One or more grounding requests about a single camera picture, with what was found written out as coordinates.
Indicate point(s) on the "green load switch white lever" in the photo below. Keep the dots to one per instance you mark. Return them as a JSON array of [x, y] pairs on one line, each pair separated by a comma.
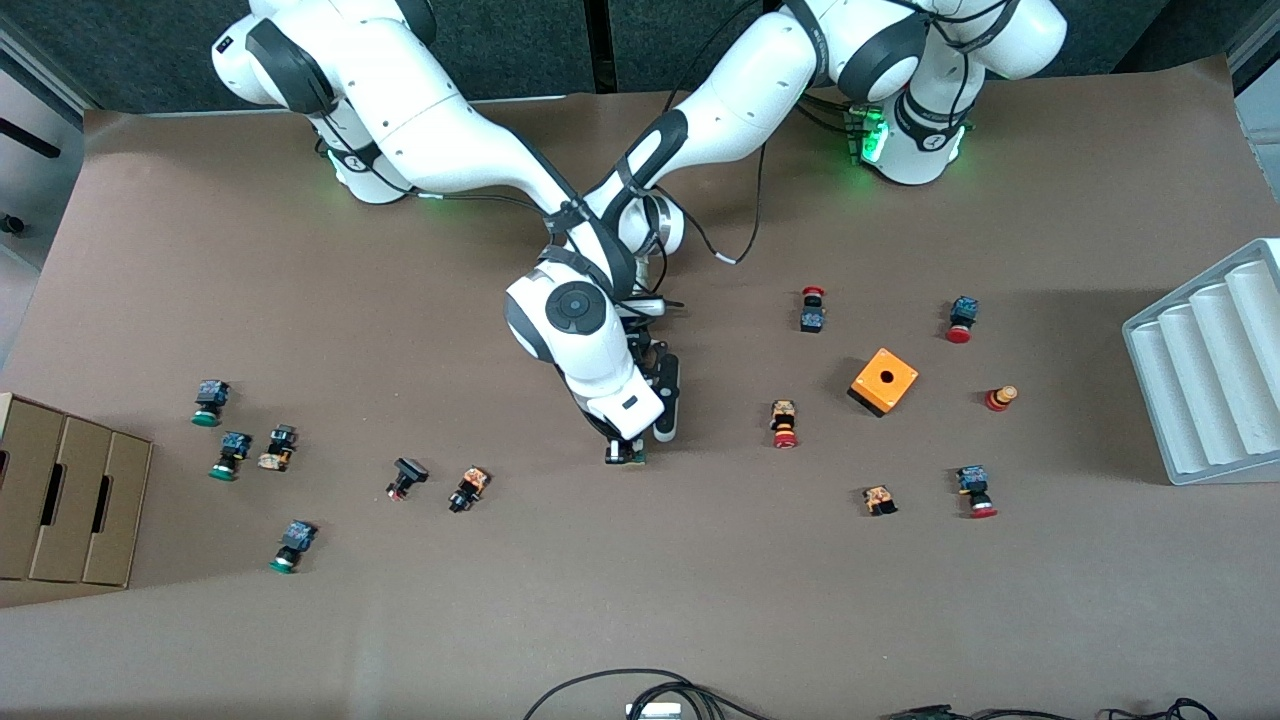
[[640, 458]]

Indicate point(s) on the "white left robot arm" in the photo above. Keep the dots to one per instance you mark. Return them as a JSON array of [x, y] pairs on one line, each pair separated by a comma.
[[740, 110]]

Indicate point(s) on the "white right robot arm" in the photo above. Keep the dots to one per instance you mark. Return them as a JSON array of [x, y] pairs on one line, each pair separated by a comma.
[[440, 130]]

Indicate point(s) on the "black pushbutton orange block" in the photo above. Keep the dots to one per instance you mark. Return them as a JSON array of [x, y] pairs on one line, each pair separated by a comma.
[[468, 489], [279, 447]]

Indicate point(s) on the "red pushbutton orange block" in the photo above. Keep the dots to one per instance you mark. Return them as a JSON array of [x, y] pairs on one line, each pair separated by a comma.
[[784, 423]]

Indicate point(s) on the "red pushbutton black block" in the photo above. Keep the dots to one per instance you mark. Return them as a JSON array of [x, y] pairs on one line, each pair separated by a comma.
[[812, 312]]

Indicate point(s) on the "black square pushbutton red base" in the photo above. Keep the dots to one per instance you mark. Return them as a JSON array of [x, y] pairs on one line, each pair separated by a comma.
[[407, 478]]

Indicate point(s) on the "white plug adapter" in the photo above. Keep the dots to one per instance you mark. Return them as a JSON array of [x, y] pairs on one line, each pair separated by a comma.
[[655, 712]]

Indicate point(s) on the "orange black contact block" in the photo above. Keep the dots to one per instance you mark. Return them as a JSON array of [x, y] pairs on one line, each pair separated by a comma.
[[880, 499]]

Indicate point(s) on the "black vertical divider strip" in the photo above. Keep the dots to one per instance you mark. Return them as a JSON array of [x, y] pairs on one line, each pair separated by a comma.
[[600, 45]]

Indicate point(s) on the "red pushbutton blue block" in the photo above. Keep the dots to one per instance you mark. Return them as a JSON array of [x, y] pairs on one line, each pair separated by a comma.
[[975, 491], [962, 319]]

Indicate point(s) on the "green pushbutton blue block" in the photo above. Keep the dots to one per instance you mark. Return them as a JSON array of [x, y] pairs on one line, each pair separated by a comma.
[[210, 402], [231, 455], [292, 546]]

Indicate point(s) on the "red yellow mushroom button head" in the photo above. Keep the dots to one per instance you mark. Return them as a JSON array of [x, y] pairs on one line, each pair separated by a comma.
[[1000, 398]]

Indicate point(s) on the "brown cardboard box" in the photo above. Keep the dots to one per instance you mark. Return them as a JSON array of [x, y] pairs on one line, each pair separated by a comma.
[[70, 500]]

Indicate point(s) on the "white ridged plastic tray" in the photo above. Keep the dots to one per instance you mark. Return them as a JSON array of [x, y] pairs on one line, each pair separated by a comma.
[[1210, 400]]

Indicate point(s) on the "orange button enclosure box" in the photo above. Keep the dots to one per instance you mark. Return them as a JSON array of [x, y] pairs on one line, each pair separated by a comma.
[[884, 381]]

